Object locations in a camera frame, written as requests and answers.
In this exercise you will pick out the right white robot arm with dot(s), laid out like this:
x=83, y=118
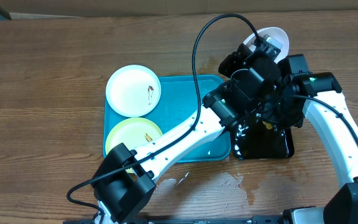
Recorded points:
x=318, y=97

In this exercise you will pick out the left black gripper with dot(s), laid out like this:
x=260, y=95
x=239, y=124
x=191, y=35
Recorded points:
x=233, y=60

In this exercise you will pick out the teal plastic tray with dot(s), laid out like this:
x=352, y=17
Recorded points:
x=176, y=104

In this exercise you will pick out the large white plate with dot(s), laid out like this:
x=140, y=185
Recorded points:
x=278, y=34

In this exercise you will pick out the small white stained plate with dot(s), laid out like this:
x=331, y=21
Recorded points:
x=133, y=91

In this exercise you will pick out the yellow plate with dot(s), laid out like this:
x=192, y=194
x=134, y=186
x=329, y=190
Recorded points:
x=132, y=132

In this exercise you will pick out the black plastic tray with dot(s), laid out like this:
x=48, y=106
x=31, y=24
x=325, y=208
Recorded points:
x=258, y=142

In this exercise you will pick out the yellow green sponge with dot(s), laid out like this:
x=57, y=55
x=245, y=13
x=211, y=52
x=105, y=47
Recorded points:
x=267, y=125

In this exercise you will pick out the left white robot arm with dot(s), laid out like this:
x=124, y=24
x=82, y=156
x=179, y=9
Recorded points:
x=126, y=179

